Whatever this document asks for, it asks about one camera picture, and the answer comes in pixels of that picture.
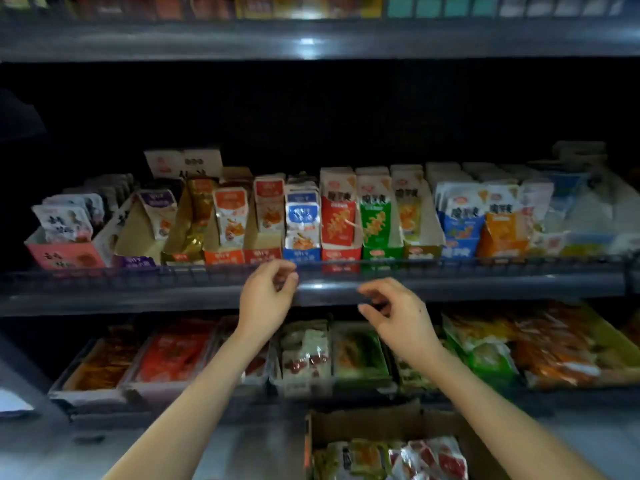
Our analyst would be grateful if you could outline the clear plastic tray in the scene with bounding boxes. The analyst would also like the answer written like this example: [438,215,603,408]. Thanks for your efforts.
[215,315,279,391]
[120,317,221,401]
[272,319,336,396]
[48,329,146,406]

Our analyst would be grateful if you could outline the brown cardboard box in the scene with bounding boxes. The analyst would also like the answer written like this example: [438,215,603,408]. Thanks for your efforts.
[305,399,511,480]

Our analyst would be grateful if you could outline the row of snack display cartons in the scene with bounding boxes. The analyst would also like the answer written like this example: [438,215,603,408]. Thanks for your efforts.
[110,139,640,268]

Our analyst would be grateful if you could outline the green snack packets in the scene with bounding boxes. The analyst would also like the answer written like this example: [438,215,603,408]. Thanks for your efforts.
[445,319,521,386]

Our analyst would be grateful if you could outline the orange yellow printed carton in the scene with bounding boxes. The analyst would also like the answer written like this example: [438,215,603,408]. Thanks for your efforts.
[235,0,386,21]

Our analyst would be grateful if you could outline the person's right forearm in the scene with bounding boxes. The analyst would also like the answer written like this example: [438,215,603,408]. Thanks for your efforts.
[410,349,606,480]

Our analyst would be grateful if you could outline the white label carton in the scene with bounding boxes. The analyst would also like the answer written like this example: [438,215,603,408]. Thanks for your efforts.
[500,0,640,18]

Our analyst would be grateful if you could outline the grey metal store shelf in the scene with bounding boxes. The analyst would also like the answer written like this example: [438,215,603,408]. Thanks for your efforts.
[0,0,640,428]

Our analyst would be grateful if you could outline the pile of orange yellow packets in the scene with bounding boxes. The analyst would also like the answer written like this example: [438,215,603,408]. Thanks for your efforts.
[445,305,601,388]

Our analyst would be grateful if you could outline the lime green display tray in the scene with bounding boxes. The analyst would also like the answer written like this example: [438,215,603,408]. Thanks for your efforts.
[570,305,640,386]

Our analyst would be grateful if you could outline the dark orange snack packs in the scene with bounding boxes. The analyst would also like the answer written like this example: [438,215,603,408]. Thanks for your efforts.
[65,339,141,391]

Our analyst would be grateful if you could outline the person's left hand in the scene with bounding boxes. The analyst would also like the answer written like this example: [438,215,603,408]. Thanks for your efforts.
[235,259,301,348]

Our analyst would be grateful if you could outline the green orange display carton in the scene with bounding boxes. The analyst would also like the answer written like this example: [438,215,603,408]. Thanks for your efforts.
[332,323,393,388]

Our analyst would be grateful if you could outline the person's right hand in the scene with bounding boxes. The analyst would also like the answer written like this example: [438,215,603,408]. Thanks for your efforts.
[357,277,446,368]

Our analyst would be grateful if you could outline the person's left forearm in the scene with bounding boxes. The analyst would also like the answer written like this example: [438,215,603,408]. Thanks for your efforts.
[105,335,266,480]

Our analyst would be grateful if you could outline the pink white display carton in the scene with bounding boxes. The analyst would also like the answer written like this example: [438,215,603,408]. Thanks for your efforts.
[25,175,136,271]

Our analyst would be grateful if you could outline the green printed carton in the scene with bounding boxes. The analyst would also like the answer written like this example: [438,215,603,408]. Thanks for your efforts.
[385,0,501,18]

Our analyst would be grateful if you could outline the pile of red snack packets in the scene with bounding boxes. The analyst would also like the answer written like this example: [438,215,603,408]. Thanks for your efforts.
[135,323,216,384]

